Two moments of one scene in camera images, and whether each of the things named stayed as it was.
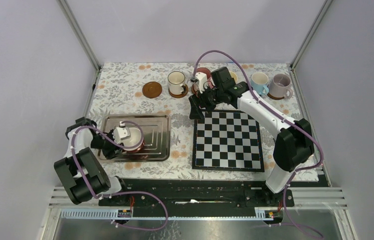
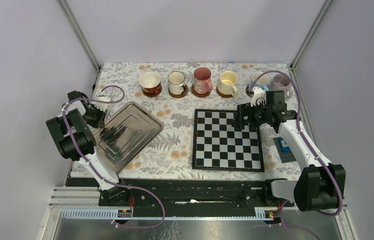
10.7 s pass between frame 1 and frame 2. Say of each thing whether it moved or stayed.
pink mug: stayed
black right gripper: moved
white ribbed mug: stayed
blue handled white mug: stayed
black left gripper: moved
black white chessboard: stayed
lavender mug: stayed
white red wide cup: moved
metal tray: moved
